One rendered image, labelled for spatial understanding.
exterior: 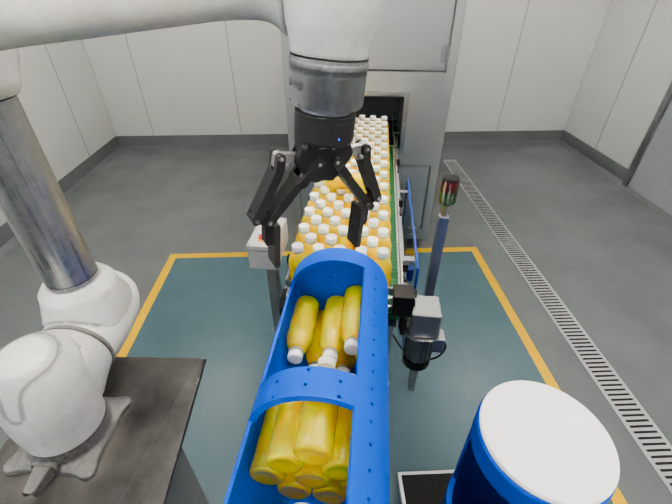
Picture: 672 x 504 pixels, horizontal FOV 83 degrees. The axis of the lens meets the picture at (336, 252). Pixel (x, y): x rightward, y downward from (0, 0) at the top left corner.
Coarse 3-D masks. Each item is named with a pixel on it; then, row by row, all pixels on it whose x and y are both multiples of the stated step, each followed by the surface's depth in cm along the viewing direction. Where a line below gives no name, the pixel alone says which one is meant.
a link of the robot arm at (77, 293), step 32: (0, 64) 56; (0, 96) 58; (0, 128) 59; (32, 128) 65; (0, 160) 61; (32, 160) 65; (0, 192) 64; (32, 192) 66; (32, 224) 68; (64, 224) 72; (32, 256) 73; (64, 256) 74; (64, 288) 78; (96, 288) 81; (128, 288) 91; (64, 320) 79; (96, 320) 81; (128, 320) 89
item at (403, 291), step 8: (400, 288) 126; (408, 288) 126; (392, 296) 126; (400, 296) 123; (408, 296) 123; (416, 296) 126; (392, 304) 125; (400, 304) 124; (408, 304) 124; (392, 312) 127; (400, 312) 127; (408, 312) 126
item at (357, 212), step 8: (352, 208) 58; (360, 208) 56; (352, 216) 59; (360, 216) 57; (352, 224) 59; (360, 224) 57; (352, 232) 60; (360, 232) 58; (352, 240) 60; (360, 240) 59
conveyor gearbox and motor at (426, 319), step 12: (420, 300) 142; (432, 300) 142; (420, 312) 137; (432, 312) 137; (408, 324) 141; (420, 324) 138; (432, 324) 138; (408, 336) 144; (420, 336) 142; (432, 336) 141; (444, 336) 148; (408, 348) 149; (420, 348) 147; (432, 348) 149; (444, 348) 154; (408, 360) 154; (420, 360) 151
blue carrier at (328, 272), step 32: (320, 256) 103; (352, 256) 102; (320, 288) 114; (384, 288) 103; (288, 320) 106; (384, 320) 94; (288, 352) 101; (384, 352) 86; (288, 384) 71; (320, 384) 70; (352, 384) 71; (384, 384) 79; (256, 416) 74; (352, 416) 67; (384, 416) 74; (352, 448) 62; (384, 448) 69; (352, 480) 58; (384, 480) 64
